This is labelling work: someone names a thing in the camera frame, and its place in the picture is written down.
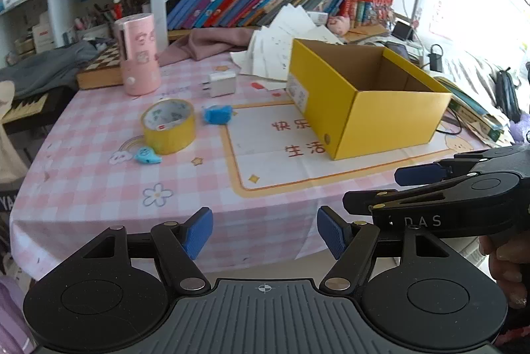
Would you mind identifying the small blue plastic toy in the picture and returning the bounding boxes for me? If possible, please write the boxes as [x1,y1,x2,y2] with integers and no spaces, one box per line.
[203,104,233,125]

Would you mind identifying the person's right hand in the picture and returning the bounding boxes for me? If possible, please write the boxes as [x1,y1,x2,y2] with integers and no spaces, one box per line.
[478,234,530,310]

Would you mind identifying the red boxed book set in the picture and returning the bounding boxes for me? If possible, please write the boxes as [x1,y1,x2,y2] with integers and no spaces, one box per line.
[342,0,394,29]

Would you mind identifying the purple plush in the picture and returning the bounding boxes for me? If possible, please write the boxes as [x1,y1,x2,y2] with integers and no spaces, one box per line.
[511,118,530,143]

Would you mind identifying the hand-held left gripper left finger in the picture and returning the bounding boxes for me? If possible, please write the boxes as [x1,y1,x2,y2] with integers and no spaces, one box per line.
[80,207,214,295]

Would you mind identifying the black power adapter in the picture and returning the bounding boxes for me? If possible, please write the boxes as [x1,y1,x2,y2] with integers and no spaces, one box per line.
[428,44,444,72]

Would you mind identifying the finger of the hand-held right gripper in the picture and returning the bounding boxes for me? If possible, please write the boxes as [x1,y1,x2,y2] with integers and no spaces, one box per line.
[395,145,530,186]
[343,174,477,216]

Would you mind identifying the yellow tape roll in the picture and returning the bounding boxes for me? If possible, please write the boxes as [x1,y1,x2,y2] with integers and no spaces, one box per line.
[141,98,196,155]

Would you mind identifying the piano keyboard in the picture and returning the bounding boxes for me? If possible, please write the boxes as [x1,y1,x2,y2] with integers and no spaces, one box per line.
[0,87,75,131]

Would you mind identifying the pile of printed paper sheets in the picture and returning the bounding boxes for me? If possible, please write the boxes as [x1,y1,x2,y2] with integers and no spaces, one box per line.
[230,5,344,81]

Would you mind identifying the small tablet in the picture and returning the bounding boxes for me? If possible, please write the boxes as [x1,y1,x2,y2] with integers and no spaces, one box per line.
[391,22,415,42]

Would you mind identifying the large white charger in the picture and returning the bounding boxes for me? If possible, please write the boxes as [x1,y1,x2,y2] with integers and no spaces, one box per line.
[209,72,237,98]

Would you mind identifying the pink pig plush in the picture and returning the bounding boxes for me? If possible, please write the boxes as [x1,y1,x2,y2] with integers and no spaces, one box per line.
[327,15,350,35]

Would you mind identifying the green books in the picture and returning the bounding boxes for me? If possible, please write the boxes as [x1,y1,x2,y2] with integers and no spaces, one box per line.
[435,76,510,143]

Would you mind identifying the pink cloth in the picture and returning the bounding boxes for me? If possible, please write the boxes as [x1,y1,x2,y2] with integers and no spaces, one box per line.
[157,28,266,67]

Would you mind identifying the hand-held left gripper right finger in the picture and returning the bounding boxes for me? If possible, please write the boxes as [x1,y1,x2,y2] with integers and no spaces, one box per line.
[317,206,453,294]

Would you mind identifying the pink cartoon cup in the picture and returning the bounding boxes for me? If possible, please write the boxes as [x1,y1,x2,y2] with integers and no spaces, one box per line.
[114,13,162,96]

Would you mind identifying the black pencil case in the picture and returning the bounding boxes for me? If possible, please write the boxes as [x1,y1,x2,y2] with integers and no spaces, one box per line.
[495,70,522,123]

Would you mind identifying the yellow cardboard box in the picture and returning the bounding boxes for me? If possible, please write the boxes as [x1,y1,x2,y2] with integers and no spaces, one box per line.
[287,38,453,161]

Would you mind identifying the wooden chessboard box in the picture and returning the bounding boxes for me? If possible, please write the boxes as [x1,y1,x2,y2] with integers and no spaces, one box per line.
[76,43,125,90]

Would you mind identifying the row of colourful books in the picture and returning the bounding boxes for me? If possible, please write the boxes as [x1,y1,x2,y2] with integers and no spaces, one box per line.
[166,0,348,30]

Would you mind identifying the grey cloth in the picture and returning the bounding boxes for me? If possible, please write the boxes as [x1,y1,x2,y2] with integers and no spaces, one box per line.
[0,41,100,98]

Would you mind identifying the bunch of pens in holder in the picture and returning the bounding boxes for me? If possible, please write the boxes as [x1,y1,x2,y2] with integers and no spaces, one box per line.
[93,0,143,27]

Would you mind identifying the light blue small toy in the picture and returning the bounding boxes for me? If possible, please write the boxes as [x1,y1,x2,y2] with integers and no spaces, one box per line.
[133,146,162,165]

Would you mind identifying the pink checkered desktop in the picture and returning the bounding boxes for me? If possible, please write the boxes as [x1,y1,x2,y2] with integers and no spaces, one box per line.
[9,27,498,282]

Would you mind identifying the beige cloth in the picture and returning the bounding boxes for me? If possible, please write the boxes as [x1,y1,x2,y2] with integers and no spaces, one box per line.
[0,81,29,181]

